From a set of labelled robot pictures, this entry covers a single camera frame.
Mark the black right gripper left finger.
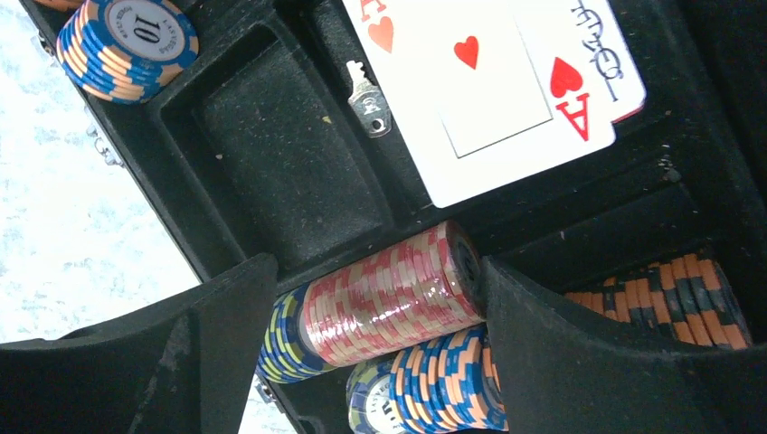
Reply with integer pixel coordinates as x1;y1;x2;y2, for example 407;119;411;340
1;253;278;433

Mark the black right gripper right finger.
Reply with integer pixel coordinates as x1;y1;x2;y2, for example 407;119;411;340
482;257;766;433

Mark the red poker chip stack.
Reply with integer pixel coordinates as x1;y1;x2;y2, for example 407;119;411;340
301;221;485;367

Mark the black poker chip case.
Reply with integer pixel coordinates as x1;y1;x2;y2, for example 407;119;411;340
21;0;767;434

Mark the blue yellow chip stack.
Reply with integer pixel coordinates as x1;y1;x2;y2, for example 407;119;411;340
256;284;336;384

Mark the orange black chip stack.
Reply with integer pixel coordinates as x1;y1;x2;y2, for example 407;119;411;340
564;251;753;350

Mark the playing cards deck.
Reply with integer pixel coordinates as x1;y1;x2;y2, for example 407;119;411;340
344;1;646;208

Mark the blue orange ten chip stack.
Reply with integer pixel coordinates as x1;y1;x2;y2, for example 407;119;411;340
55;0;200;105

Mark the small silver key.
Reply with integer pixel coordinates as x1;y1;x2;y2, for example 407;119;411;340
346;61;392;138

